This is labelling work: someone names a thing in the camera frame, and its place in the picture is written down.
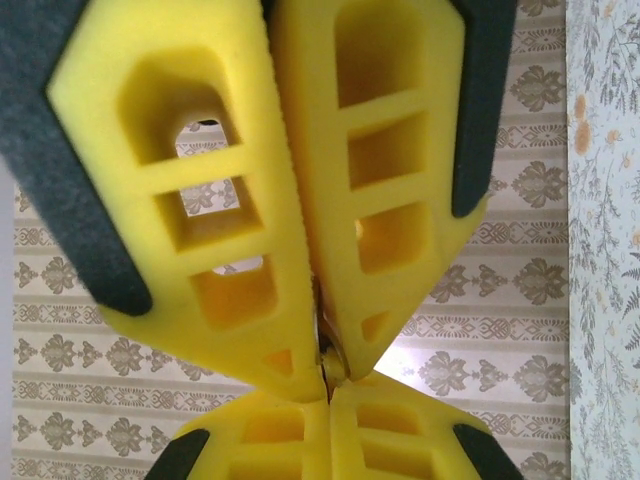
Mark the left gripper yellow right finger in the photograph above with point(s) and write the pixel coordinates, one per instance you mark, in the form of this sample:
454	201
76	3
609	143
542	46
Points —
400	430

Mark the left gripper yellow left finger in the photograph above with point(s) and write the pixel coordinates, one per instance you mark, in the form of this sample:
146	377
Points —
280	440

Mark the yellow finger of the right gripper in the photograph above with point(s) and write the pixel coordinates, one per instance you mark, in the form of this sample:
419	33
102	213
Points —
440	150
125	200

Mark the floral table cover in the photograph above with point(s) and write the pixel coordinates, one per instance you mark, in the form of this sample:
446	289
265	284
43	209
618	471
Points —
605	250

